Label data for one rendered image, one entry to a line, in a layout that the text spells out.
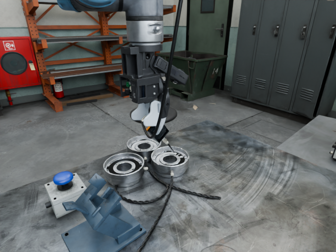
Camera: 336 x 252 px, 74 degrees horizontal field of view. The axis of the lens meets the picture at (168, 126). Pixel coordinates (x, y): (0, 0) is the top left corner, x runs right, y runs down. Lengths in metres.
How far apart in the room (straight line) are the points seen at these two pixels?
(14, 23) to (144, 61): 3.78
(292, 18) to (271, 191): 2.81
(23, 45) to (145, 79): 3.59
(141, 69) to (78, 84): 4.00
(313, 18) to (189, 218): 2.90
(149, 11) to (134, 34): 0.05
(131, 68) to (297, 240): 0.46
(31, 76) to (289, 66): 3.65
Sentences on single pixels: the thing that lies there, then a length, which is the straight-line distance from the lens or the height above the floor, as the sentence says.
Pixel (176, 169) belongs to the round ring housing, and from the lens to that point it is 0.59.
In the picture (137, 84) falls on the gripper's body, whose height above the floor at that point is 1.06.
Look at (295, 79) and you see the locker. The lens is 3.26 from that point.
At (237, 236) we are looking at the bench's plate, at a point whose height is 0.80.
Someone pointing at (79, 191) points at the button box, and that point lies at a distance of 0.54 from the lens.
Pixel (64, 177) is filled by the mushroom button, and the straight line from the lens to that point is 0.54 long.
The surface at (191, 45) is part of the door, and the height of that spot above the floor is 0.75.
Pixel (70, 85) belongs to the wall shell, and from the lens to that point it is 4.43.
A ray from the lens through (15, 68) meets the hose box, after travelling 4.02.
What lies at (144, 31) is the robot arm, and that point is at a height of 1.16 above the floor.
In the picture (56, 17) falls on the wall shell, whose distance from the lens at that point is 4.32.
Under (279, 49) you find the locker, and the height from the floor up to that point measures 0.87.
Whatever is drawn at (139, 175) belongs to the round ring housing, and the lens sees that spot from 0.58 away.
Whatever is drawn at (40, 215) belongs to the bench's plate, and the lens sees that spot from 0.58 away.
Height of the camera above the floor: 1.17
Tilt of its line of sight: 25 degrees down
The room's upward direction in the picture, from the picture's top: straight up
